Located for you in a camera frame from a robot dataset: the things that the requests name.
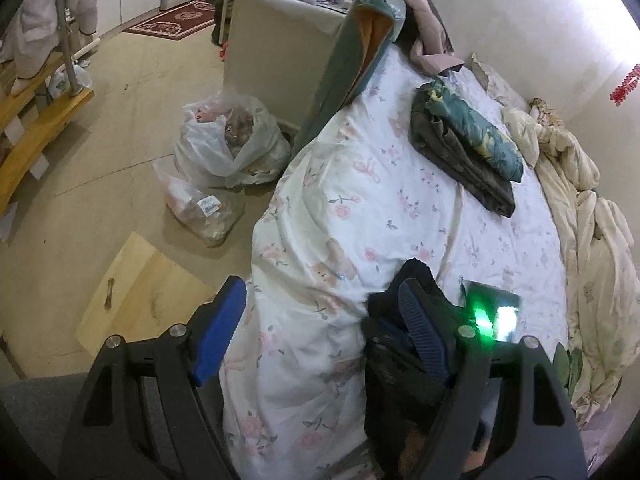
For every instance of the red wall sticker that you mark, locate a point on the red wall sticker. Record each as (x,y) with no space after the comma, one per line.
(627,85)

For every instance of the folded teal floral cloth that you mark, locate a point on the folded teal floral cloth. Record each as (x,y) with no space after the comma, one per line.
(482,132)

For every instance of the cream quilt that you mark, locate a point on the cream quilt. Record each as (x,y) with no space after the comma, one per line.
(590,240)

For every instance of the floral white bed sheet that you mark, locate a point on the floral white bed sheet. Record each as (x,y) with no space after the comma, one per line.
(350,210)

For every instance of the pinkish brown cloth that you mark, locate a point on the pinkish brown cloth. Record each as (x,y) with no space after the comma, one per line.
(425,20)

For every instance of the rolled green orange mat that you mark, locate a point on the rolled green orange mat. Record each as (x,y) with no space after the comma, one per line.
(345,60)

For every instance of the clear plastic bag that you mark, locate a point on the clear plastic bag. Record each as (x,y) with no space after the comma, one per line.
(200,210)

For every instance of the wooden bench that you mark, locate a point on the wooden bench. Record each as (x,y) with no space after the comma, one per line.
(35,120)

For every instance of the metal pole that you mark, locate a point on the metal pole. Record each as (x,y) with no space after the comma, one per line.
(67,35)

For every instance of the red patterned rug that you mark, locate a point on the red patterned rug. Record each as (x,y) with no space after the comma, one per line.
(172,20)

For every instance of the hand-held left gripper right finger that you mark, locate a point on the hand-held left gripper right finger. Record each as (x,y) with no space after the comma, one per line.
(426,332)

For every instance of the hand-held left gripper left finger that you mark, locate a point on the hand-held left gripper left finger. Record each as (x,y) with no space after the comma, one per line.
(220,332)

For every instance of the dark navy pants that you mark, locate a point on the dark navy pants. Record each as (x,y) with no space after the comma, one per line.
(395,390)

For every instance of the wooden board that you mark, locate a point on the wooden board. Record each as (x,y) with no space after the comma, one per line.
(140,300)

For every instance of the folded dark grey pants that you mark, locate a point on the folded dark grey pants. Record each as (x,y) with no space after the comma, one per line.
(460,165)

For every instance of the hanging white jacket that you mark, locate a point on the hanging white jacket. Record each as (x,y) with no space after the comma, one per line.
(30,15)

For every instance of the white chest cabinet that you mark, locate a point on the white chest cabinet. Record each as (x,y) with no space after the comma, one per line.
(270,50)

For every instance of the white plastic bag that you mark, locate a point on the white plastic bag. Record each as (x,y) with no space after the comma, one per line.
(220,145)

